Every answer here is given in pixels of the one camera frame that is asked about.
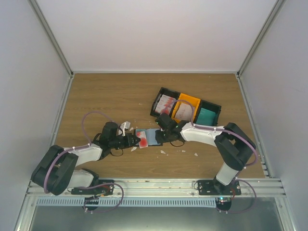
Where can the grey slotted cable duct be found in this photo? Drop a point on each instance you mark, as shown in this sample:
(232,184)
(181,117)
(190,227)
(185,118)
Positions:
(139,202)

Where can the yellow middle storage bin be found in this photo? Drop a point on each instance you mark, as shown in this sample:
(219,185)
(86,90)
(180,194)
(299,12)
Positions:
(190,100)

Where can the black left storage bin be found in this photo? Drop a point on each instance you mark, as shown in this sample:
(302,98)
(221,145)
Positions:
(165,91)

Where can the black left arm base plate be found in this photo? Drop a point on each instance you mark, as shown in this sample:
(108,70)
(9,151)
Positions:
(100,187)

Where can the aluminium corner post left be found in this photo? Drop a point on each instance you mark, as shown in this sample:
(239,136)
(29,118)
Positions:
(43,21)

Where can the teal card stack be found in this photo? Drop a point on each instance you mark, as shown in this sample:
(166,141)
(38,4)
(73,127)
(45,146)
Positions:
(205,117)

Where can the black right storage bin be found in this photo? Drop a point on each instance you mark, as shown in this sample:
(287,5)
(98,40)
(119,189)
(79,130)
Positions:
(210,106)

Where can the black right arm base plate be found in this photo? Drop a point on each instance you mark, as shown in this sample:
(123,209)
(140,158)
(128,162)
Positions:
(207,187)

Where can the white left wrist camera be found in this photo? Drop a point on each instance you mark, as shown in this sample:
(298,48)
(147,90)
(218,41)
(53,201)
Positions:
(125,126)

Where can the red white credit card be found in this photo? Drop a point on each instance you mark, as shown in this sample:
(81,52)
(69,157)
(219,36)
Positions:
(141,134)

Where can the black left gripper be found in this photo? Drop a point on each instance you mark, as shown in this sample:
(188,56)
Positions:
(129,142)

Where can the black storage bin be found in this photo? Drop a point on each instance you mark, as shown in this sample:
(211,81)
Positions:
(165,91)
(210,106)

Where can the red white card stack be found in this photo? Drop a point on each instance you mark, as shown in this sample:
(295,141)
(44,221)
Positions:
(164,104)

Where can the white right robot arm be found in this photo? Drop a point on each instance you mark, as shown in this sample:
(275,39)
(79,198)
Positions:
(235,147)

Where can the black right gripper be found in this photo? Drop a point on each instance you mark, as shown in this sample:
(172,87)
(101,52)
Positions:
(159,138)

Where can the aluminium corner post right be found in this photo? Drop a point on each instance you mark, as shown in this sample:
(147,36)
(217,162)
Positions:
(264,29)

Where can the black leather card holder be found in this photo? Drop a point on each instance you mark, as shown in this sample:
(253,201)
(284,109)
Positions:
(150,136)

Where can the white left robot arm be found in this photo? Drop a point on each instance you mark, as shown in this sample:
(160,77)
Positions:
(56,172)

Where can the aluminium corner post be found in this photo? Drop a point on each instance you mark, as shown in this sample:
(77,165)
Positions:
(264,29)
(43,21)

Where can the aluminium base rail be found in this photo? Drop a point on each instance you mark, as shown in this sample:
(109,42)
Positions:
(186,188)

